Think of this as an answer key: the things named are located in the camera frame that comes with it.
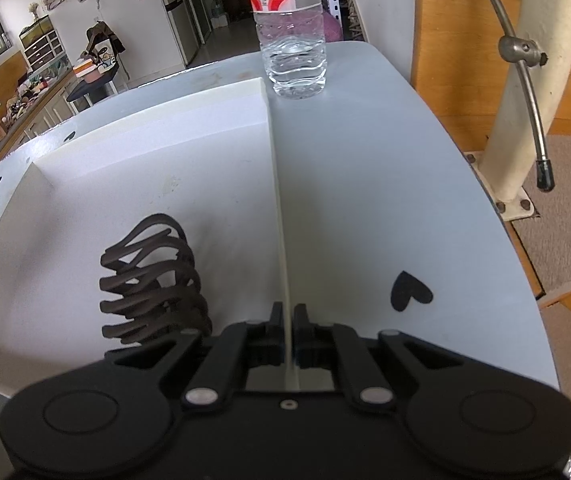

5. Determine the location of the clear plastic water bottle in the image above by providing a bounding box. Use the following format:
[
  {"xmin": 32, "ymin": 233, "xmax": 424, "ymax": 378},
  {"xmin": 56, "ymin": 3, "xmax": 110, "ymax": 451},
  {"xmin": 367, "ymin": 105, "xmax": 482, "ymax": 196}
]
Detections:
[{"xmin": 242, "ymin": 0, "xmax": 327, "ymax": 100}]

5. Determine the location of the wooden stair panel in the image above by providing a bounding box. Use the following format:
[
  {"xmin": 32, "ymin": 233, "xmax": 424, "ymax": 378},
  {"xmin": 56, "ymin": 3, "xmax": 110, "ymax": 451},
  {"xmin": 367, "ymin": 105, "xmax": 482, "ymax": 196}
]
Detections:
[{"xmin": 410, "ymin": 0, "xmax": 571, "ymax": 153}]

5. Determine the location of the cluttered wooden counter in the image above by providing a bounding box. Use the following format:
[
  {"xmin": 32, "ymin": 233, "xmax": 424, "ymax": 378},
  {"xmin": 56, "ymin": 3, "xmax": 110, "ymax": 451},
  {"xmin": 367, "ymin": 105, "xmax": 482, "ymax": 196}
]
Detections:
[{"xmin": 0, "ymin": 67, "xmax": 78, "ymax": 181}]

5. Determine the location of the pink storage box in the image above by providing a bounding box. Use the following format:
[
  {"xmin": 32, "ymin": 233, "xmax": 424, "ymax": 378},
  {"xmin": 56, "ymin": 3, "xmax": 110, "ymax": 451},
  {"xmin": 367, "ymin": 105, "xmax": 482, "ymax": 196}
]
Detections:
[{"xmin": 72, "ymin": 57, "xmax": 103, "ymax": 83}]

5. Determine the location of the white refrigerator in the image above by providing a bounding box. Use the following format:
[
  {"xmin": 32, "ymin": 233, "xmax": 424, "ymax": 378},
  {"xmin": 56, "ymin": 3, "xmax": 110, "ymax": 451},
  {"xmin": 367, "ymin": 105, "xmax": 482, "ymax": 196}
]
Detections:
[{"xmin": 158, "ymin": 0, "xmax": 216, "ymax": 68}]

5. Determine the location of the purple armchair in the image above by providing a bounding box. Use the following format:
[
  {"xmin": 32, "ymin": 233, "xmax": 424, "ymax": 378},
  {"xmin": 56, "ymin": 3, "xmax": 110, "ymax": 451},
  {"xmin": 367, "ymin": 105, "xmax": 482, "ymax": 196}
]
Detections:
[{"xmin": 323, "ymin": 10, "xmax": 346, "ymax": 45}]

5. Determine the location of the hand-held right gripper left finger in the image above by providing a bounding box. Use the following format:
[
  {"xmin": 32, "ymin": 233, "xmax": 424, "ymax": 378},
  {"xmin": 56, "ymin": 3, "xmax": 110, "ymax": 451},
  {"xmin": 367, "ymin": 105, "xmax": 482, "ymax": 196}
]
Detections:
[{"xmin": 106, "ymin": 302, "xmax": 286, "ymax": 409}]

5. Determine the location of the white foam box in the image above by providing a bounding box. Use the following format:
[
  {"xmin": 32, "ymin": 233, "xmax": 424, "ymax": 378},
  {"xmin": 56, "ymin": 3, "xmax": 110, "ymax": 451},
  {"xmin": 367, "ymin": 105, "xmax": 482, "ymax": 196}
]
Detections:
[{"xmin": 0, "ymin": 77, "xmax": 299, "ymax": 396}]

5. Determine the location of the grey stair carpet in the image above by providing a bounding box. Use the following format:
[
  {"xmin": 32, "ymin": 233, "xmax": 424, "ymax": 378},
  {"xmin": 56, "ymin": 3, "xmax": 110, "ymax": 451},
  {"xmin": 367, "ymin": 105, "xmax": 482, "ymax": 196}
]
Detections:
[{"xmin": 510, "ymin": 135, "xmax": 571, "ymax": 296}]

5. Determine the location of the small dark side table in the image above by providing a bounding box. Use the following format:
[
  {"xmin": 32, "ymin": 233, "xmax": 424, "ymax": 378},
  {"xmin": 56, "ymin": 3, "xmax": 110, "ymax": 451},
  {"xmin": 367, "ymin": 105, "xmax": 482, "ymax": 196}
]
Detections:
[{"xmin": 65, "ymin": 67, "xmax": 118, "ymax": 113}]

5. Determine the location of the white drawer cabinet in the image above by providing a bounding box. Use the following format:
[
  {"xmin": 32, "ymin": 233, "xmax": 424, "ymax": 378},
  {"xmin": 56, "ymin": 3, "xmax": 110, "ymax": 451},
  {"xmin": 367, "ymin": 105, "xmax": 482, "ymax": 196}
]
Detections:
[{"xmin": 19, "ymin": 27, "xmax": 66, "ymax": 73}]

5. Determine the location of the cream stair post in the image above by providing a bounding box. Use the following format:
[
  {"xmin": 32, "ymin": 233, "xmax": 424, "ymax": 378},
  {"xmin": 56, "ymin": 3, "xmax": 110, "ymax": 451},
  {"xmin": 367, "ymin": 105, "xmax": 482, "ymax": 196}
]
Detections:
[{"xmin": 480, "ymin": 0, "xmax": 571, "ymax": 221}]

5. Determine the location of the curved metal handrail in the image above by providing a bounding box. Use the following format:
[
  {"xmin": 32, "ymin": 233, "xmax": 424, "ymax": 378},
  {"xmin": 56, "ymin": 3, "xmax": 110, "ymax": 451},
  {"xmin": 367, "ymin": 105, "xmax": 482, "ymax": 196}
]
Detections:
[{"xmin": 470, "ymin": 0, "xmax": 556, "ymax": 192}]

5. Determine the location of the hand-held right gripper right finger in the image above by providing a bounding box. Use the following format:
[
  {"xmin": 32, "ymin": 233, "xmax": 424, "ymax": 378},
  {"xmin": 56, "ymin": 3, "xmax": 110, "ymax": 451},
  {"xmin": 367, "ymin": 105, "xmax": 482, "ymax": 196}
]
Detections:
[{"xmin": 293, "ymin": 304, "xmax": 471, "ymax": 408}]

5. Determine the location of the brown and white bag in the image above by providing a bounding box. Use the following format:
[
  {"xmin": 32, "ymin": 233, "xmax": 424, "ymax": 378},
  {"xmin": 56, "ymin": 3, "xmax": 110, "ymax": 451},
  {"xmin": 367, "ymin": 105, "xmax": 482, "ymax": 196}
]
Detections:
[{"xmin": 85, "ymin": 20, "xmax": 126, "ymax": 71}]

